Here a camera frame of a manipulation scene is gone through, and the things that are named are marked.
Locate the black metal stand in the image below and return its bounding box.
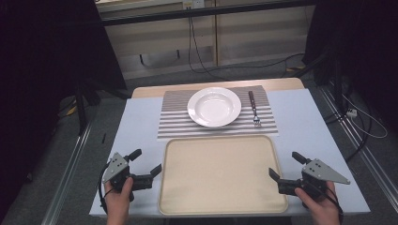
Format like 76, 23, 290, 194
294, 46, 345, 117
74, 82, 101, 136

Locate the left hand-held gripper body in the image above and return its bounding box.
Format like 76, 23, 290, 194
102, 152, 155, 192

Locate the white floor cable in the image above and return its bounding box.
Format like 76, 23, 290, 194
342, 93, 389, 140

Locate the beige plastic tray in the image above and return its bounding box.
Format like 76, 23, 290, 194
158, 134, 289, 217

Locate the black hanging power cable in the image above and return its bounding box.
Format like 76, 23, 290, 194
187, 15, 306, 81

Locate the white deep plate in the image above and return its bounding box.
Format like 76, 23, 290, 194
187, 86, 242, 128

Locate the person's right hand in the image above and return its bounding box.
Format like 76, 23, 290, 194
294, 181, 342, 219

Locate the grey striped placemat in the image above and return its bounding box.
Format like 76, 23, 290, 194
157, 85, 280, 141

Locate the black floor cable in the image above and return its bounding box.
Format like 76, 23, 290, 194
324, 101, 374, 164

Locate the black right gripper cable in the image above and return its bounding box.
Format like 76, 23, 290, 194
308, 182, 344, 224

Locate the white wall socket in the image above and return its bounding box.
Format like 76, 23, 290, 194
182, 0, 207, 10

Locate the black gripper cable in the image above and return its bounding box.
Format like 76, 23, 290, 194
308, 182, 344, 224
98, 161, 114, 215

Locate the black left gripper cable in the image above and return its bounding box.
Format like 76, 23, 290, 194
98, 161, 114, 215

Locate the black metal crossbar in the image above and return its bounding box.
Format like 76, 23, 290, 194
99, 0, 317, 27

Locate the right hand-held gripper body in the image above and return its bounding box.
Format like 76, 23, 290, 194
277, 158, 351, 200

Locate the light wooden cabinet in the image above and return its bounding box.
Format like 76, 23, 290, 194
95, 0, 315, 81

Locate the aluminium floor rail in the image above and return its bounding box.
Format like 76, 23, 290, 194
317, 85, 398, 204
40, 122, 94, 225

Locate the fork with dark handle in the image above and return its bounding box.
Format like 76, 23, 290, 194
248, 90, 263, 128

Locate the black curtain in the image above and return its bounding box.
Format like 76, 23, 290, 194
301, 0, 398, 134
0, 0, 128, 219

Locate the person's left hand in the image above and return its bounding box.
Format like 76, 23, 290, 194
104, 177, 134, 217

